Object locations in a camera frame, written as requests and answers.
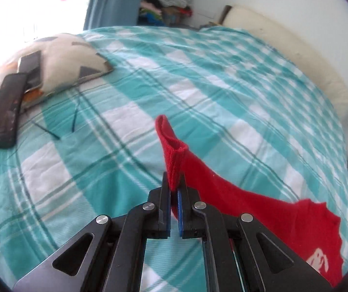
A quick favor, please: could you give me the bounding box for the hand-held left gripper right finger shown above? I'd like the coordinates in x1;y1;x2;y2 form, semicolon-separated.
177;173;334;292

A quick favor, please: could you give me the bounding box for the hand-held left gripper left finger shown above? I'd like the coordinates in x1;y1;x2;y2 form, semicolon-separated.
12;172;172;292

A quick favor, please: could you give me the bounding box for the red knit garment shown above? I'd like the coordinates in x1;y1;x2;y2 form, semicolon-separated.
155;115;344;286

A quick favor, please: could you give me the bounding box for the pile of clothes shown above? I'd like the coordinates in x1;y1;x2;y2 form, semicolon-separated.
139;0;194;27

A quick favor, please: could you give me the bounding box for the teal plaid bed sheet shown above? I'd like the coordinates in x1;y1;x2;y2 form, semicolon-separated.
0;26;348;292

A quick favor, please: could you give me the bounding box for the orange printed item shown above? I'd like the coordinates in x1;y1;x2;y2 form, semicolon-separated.
22;88;44;103

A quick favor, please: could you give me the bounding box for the beige patterned pillow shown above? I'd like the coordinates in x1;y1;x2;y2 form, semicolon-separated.
0;33;114;133

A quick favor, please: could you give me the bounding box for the flat black device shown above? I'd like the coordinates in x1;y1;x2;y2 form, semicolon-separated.
18;51;43;93

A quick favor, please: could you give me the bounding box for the blue curtain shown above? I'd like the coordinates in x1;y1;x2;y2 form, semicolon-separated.
83;0;187;31

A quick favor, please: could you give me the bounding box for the thin black cable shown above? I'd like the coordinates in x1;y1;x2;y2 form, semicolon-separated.
32;93;84;140

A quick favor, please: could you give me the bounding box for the brown wooden bed frame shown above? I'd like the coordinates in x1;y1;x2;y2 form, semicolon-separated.
209;5;233;26

